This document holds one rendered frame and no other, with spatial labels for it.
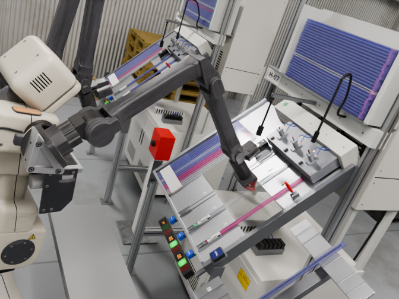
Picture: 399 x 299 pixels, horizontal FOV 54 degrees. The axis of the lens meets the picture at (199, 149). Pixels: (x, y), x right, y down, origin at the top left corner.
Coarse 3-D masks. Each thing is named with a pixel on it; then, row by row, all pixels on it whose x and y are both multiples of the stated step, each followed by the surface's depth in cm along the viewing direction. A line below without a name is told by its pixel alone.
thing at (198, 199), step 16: (176, 192) 185; (192, 192) 181; (208, 192) 177; (176, 208) 178; (192, 208) 173; (208, 208) 170; (192, 224) 166; (208, 224) 163; (224, 224) 160; (224, 240) 154; (208, 256) 152
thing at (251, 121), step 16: (256, 112) 204; (272, 112) 198; (256, 128) 194; (272, 128) 190; (256, 160) 178; (272, 160) 174; (256, 176) 171; (288, 176) 164; (272, 192) 161; (288, 192) 158; (304, 192) 154
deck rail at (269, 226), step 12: (348, 168) 152; (336, 180) 152; (348, 180) 155; (312, 192) 151; (324, 192) 153; (300, 204) 151; (312, 204) 154; (276, 216) 150; (288, 216) 152; (264, 228) 150; (276, 228) 153; (240, 240) 149; (252, 240) 151; (228, 252) 149; (240, 252) 152; (204, 264) 148
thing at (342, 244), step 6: (336, 246) 126; (342, 246) 125; (330, 252) 125; (318, 258) 125; (324, 258) 124; (312, 264) 124; (318, 264) 125; (300, 270) 125; (306, 270) 124; (294, 276) 124; (282, 282) 124; (288, 282) 123; (276, 288) 123; (282, 288) 123; (264, 294) 123; (270, 294) 123
